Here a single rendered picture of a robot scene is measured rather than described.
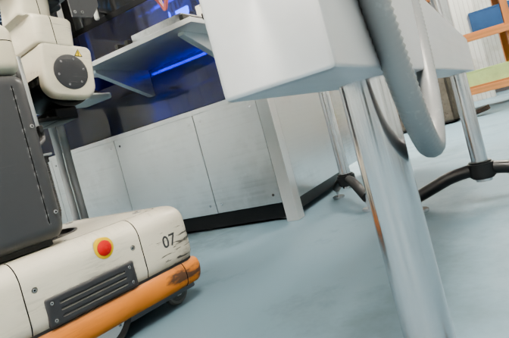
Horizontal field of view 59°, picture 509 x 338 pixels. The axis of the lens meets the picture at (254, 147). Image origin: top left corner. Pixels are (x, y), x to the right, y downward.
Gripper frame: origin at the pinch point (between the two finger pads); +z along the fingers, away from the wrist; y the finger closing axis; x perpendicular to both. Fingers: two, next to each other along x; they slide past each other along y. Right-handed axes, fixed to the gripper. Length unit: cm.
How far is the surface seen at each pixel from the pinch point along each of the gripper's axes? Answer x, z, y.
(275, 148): -11, 64, 36
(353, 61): -95, 48, -109
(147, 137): 60, 43, 35
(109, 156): 90, 47, 35
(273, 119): -13, 51, 37
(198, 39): -2.9, 12.8, 12.0
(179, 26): -6.0, 9.1, -2.7
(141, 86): 47, 19, 28
